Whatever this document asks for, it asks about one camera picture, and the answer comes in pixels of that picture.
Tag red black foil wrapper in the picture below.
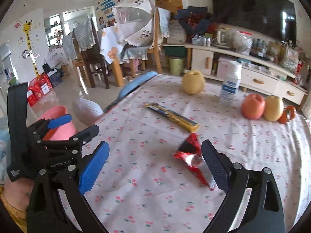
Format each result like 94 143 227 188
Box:
174 133 216 191

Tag yellow sleeve left forearm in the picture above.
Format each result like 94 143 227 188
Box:
1 184 27 233

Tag pink plastic trash bucket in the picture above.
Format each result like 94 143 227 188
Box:
39 105 78 140

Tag person's left hand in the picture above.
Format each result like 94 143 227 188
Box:
3 178 34 211

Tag white cushion stool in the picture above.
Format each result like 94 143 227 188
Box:
72 97 104 126

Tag red gift bags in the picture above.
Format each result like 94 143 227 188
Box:
27 73 53 107

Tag blue chair back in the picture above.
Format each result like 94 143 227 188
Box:
103 72 159 113

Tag cherry print tablecloth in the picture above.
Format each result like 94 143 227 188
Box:
82 75 310 232

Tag dark wooden dining chair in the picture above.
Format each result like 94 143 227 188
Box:
73 18 110 90

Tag dining table with cloth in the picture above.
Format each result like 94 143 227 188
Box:
98 25 126 87

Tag orange persimmon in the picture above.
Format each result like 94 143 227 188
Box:
278 105 297 124

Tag yellow green apple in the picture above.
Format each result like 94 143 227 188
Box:
263 95 284 122

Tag red apple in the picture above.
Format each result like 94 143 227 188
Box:
241 94 266 120

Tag gold black long wrapper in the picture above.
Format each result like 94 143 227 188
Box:
144 103 200 133

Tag light wooden chair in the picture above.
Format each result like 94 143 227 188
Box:
127 7 171 74

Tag green waste bin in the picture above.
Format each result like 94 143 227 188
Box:
169 56 184 76

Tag yellow pear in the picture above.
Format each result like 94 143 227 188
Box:
182 70 205 95

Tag white mesh food cover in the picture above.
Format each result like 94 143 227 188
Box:
112 0 153 47

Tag white plastic bottle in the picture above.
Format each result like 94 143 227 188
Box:
219 61 242 107

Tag white tv cabinet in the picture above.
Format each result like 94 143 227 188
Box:
184 44 308 106

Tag dark blue flower bouquet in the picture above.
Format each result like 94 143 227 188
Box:
174 6 213 35

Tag white electric kettle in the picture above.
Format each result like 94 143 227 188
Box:
211 27 230 48

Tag clear plastic bag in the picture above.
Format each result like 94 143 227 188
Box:
229 30 253 55

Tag black flat television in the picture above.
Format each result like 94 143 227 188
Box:
212 0 297 44

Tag giraffe height wall sticker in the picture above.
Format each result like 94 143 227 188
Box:
23 20 39 78

